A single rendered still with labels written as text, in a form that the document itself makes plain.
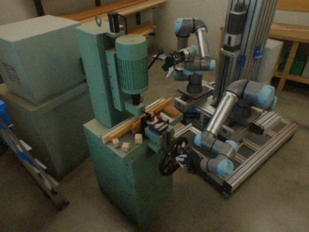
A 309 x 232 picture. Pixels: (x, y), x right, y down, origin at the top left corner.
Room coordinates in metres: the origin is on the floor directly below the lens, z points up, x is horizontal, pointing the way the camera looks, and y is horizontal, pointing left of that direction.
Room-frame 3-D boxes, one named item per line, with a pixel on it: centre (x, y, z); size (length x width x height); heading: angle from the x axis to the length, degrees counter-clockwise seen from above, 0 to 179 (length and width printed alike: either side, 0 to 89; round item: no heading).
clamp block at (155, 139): (1.13, -0.03, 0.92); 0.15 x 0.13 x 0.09; 136
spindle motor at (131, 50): (1.26, 0.12, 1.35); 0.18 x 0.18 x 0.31
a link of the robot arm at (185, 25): (1.84, -0.25, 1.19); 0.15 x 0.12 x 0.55; 90
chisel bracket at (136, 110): (1.27, 0.13, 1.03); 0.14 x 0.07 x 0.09; 46
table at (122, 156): (1.19, 0.03, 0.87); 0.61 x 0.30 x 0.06; 136
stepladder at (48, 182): (1.20, 0.98, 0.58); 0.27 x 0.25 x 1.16; 141
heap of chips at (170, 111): (1.38, -0.12, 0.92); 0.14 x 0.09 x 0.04; 46
